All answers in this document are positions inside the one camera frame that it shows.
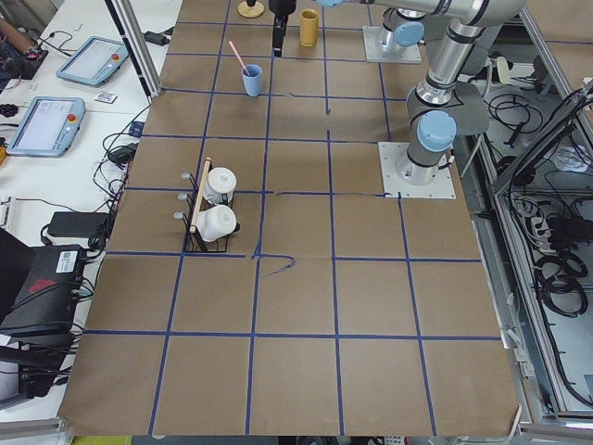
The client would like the teach pendant near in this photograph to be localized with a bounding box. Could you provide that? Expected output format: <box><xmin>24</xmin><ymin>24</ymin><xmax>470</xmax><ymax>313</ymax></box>
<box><xmin>6</xmin><ymin>96</ymin><xmax>86</xmax><ymax>158</ymax></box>

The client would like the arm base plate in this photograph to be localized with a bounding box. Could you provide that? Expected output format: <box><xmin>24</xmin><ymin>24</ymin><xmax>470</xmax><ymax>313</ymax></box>
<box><xmin>378</xmin><ymin>142</ymin><xmax>456</xmax><ymax>199</ymax></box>
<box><xmin>362</xmin><ymin>26</ymin><xmax>422</xmax><ymax>64</ymax></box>

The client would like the white mug near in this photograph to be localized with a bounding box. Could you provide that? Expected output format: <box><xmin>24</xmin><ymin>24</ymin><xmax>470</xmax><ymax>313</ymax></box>
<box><xmin>197</xmin><ymin>204</ymin><xmax>239</xmax><ymax>242</ymax></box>

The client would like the teach pendant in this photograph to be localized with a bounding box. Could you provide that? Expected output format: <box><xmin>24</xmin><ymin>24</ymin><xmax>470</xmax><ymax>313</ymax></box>
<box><xmin>6</xmin><ymin>96</ymin><xmax>86</xmax><ymax>158</ymax></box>
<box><xmin>56</xmin><ymin>36</ymin><xmax>129</xmax><ymax>86</ymax></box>

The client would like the black power adapter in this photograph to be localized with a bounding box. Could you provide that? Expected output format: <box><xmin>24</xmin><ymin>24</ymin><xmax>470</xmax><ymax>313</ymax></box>
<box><xmin>47</xmin><ymin>211</ymin><xmax>107</xmax><ymax>237</ymax></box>

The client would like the teach pendant far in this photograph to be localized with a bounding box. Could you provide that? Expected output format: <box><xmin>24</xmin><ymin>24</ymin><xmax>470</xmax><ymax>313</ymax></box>
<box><xmin>56</xmin><ymin>36</ymin><xmax>129</xmax><ymax>86</ymax></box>

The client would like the bamboo chopstick holder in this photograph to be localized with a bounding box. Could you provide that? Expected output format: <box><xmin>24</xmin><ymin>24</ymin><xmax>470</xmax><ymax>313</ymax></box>
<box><xmin>299</xmin><ymin>8</ymin><xmax>320</xmax><ymax>47</ymax></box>

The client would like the aluminium frame post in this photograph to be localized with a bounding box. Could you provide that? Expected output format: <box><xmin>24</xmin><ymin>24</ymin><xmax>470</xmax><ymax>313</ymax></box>
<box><xmin>105</xmin><ymin>0</ymin><xmax>161</xmax><ymax>98</ymax></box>

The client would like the wooden rod on rack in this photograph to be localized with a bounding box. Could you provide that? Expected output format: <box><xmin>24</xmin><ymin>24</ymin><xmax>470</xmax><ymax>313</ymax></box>
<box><xmin>189</xmin><ymin>157</ymin><xmax>212</xmax><ymax>234</ymax></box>

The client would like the pink chopstick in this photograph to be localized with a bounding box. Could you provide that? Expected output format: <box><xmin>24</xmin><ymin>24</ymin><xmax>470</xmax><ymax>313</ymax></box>
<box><xmin>228</xmin><ymin>40</ymin><xmax>250</xmax><ymax>76</ymax></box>

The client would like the white mug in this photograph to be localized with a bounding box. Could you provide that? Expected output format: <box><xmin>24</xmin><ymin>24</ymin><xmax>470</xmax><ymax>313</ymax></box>
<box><xmin>204</xmin><ymin>167</ymin><xmax>237</xmax><ymax>205</ymax></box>
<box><xmin>197</xmin><ymin>204</ymin><xmax>239</xmax><ymax>242</ymax></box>

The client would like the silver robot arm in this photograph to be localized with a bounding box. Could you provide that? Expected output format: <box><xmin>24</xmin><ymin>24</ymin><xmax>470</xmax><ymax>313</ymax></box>
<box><xmin>380</xmin><ymin>1</ymin><xmax>525</xmax><ymax>186</ymax></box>
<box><xmin>268</xmin><ymin>1</ymin><xmax>425</xmax><ymax>63</ymax></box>

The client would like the small label card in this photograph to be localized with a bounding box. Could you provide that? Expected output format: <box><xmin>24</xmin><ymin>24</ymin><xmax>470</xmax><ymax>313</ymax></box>
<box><xmin>95</xmin><ymin>92</ymin><xmax>118</xmax><ymax>104</ymax></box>

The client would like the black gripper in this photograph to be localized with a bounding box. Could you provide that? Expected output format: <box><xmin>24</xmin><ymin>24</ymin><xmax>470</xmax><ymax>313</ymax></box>
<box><xmin>269</xmin><ymin>0</ymin><xmax>297</xmax><ymax>57</ymax></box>

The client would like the black computer box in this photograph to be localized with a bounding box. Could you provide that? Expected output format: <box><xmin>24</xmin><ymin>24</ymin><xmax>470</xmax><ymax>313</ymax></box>
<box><xmin>1</xmin><ymin>230</ymin><xmax>86</xmax><ymax>337</ymax></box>

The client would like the light blue plastic cup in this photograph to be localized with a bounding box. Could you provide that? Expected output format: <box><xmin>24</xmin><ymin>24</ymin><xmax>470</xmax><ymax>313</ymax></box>
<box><xmin>242</xmin><ymin>64</ymin><xmax>263</xmax><ymax>97</ymax></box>

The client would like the wooden mug tree stand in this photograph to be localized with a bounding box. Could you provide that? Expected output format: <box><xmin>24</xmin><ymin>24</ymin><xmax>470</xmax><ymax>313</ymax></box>
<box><xmin>237</xmin><ymin>0</ymin><xmax>265</xmax><ymax>19</ymax></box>

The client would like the white mug far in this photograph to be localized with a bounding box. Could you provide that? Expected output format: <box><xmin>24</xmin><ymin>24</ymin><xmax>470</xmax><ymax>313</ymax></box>
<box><xmin>204</xmin><ymin>167</ymin><xmax>237</xmax><ymax>205</ymax></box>

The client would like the black wire mug rack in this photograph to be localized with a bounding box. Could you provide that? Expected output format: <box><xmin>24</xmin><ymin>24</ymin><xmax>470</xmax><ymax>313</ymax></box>
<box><xmin>172</xmin><ymin>167</ymin><xmax>240</xmax><ymax>252</ymax></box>

